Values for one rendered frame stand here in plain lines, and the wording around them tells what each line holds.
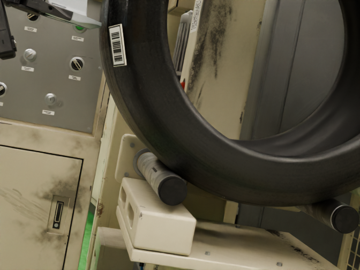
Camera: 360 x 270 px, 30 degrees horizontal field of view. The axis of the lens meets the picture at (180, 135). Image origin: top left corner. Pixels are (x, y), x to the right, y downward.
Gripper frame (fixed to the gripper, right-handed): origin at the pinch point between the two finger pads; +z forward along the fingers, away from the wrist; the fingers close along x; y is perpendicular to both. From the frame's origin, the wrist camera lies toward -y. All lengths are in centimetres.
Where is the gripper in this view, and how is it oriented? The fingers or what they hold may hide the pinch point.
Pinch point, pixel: (92, 27)
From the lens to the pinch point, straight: 110.5
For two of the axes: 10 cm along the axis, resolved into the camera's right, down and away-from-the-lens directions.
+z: 9.4, 2.9, 1.7
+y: 3.0, -9.5, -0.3
